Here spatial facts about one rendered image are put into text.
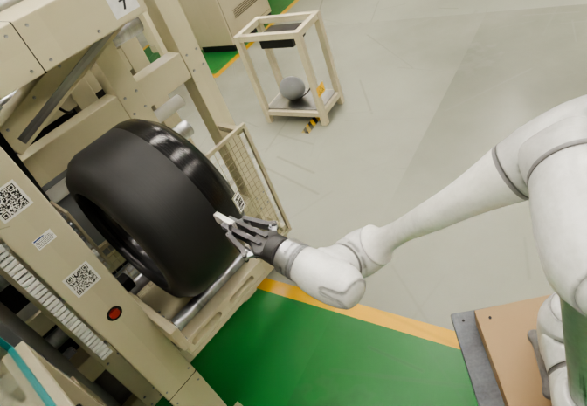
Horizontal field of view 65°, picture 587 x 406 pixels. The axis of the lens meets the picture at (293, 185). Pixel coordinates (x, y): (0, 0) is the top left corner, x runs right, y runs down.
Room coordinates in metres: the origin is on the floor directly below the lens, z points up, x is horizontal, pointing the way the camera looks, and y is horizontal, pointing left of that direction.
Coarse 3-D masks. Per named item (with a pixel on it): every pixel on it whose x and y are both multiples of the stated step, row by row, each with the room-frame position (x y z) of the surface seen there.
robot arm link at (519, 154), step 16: (560, 112) 0.49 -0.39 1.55; (576, 112) 0.47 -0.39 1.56; (528, 128) 0.51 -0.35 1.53; (544, 128) 0.48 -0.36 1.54; (560, 128) 0.45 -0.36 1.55; (576, 128) 0.44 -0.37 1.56; (512, 144) 0.51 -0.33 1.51; (528, 144) 0.48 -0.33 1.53; (544, 144) 0.45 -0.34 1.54; (560, 144) 0.43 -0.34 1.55; (576, 144) 0.41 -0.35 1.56; (512, 160) 0.49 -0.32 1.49; (528, 160) 0.46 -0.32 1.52; (512, 176) 0.48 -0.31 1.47; (528, 176) 0.44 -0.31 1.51
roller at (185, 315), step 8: (248, 248) 1.16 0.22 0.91; (240, 256) 1.14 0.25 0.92; (232, 264) 1.11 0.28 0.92; (240, 264) 1.12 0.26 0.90; (224, 272) 1.09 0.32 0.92; (232, 272) 1.10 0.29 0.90; (216, 280) 1.07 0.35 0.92; (224, 280) 1.07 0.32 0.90; (208, 288) 1.05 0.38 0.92; (216, 288) 1.05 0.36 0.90; (200, 296) 1.03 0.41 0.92; (208, 296) 1.03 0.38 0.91; (192, 304) 1.01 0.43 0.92; (200, 304) 1.01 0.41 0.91; (184, 312) 0.99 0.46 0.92; (192, 312) 0.99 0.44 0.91; (176, 320) 0.97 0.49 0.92; (184, 320) 0.97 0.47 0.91
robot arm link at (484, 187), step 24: (480, 168) 0.53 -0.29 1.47; (456, 192) 0.54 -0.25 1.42; (480, 192) 0.51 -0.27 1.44; (504, 192) 0.48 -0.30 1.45; (408, 216) 0.65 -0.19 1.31; (432, 216) 0.56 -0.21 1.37; (456, 216) 0.53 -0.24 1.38; (360, 240) 0.75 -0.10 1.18; (384, 240) 0.72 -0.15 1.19; (408, 240) 0.67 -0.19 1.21; (384, 264) 0.70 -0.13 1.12
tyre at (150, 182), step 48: (96, 144) 1.21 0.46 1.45; (144, 144) 1.14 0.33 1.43; (192, 144) 1.17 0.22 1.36; (96, 192) 1.05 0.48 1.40; (144, 192) 1.01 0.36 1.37; (192, 192) 1.02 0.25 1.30; (144, 240) 0.95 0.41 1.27; (192, 240) 0.95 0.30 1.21; (240, 240) 1.04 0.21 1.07; (192, 288) 0.95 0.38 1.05
